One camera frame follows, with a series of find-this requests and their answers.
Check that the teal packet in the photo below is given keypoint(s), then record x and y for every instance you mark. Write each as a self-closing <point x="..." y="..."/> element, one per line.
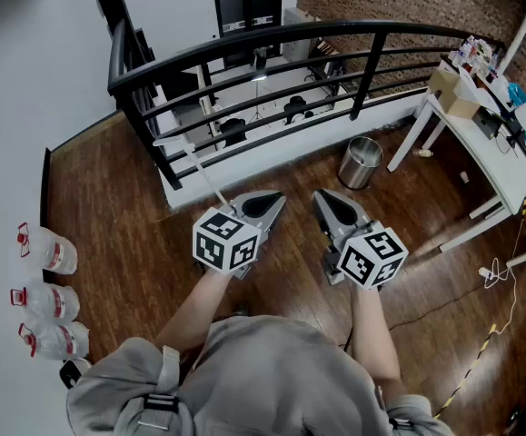
<point x="516" y="93"/>

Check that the black shoulder device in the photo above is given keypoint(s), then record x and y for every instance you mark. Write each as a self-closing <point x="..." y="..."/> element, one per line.
<point x="70" y="373"/>

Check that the black tripod stand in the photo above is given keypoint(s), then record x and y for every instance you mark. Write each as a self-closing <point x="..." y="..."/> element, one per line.
<point x="258" y="93"/>

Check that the white paper sheets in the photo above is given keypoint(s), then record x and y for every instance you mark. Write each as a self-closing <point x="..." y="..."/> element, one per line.
<point x="476" y="89"/>

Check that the grey metal cabinet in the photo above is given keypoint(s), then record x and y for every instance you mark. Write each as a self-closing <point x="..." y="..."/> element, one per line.
<point x="296" y="34"/>

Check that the stainless steel trash can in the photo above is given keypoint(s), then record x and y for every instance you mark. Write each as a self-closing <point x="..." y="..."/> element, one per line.
<point x="358" y="166"/>

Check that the white table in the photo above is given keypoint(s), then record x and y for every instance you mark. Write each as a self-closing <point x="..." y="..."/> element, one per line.
<point x="494" y="166"/>

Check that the yellow-black striped tape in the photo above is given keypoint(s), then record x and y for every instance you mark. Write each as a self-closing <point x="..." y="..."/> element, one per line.
<point x="467" y="370"/>

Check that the black flat device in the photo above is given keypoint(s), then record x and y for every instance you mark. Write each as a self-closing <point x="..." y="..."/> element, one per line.
<point x="487" y="123"/>

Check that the black framed door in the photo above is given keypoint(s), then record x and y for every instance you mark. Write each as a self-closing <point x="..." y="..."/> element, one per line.
<point x="246" y="12"/>

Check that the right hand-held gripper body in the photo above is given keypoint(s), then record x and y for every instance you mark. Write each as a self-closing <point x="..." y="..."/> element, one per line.
<point x="371" y="257"/>

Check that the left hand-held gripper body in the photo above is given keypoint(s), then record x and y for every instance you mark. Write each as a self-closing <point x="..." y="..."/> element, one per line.
<point x="226" y="239"/>

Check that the clear red-capped water bottle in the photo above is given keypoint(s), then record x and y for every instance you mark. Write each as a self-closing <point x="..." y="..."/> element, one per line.
<point x="58" y="341"/>
<point x="49" y="304"/>
<point x="51" y="252"/>

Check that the cluster of small bottles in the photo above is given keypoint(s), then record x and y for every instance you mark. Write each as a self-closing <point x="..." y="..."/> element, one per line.
<point x="476" y="57"/>

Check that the person's left forearm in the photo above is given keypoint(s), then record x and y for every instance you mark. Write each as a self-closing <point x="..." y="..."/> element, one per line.
<point x="199" y="307"/>

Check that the small paper cup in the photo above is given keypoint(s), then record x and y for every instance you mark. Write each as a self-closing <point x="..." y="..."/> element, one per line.
<point x="464" y="177"/>

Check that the person's right forearm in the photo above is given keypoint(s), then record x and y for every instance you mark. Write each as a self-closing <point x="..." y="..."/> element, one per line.
<point x="374" y="334"/>

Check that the person's grey shirt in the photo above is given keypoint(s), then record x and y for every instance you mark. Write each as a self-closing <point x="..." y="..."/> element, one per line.
<point x="267" y="379"/>

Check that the brown cardboard box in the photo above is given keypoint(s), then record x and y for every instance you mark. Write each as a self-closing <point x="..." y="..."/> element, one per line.
<point x="449" y="93"/>

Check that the black metal railing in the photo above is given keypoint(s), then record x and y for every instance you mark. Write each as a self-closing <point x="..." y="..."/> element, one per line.
<point x="253" y="39"/>

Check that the small plastic bottle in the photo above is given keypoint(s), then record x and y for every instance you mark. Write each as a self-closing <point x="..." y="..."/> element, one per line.
<point x="423" y="153"/>

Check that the black office chair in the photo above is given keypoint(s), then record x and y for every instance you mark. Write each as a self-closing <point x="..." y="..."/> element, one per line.
<point x="295" y="109"/>
<point x="234" y="131"/>

